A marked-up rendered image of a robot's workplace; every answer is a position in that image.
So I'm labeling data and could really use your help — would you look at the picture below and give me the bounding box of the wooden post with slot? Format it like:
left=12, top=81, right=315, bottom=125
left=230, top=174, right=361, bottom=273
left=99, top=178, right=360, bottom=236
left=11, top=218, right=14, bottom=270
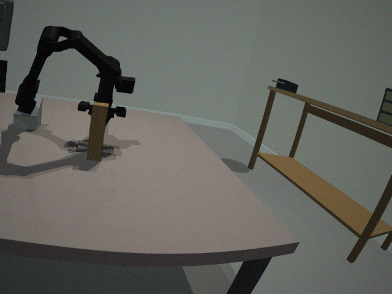
left=86, top=102, right=109, bottom=162

